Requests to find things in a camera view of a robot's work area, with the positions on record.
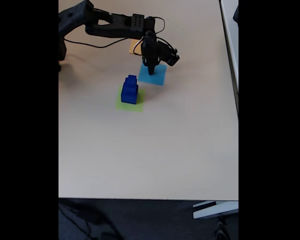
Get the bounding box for medium blue cube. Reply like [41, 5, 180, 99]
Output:
[123, 77, 139, 94]

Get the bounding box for large blue cube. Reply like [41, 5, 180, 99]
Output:
[120, 85, 139, 105]

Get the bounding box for blue paper square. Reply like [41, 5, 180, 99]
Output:
[137, 62, 168, 87]

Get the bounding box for orange paper square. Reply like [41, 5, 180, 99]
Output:
[128, 39, 143, 56]

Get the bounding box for green paper square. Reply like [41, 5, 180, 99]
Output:
[115, 86, 146, 113]

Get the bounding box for white table foot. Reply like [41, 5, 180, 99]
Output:
[192, 200, 239, 220]

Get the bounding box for thin arm servo wire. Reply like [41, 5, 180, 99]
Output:
[132, 38, 144, 56]

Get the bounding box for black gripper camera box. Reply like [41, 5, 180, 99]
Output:
[159, 41, 181, 67]

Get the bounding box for black floor cables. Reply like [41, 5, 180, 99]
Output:
[58, 199, 121, 240]

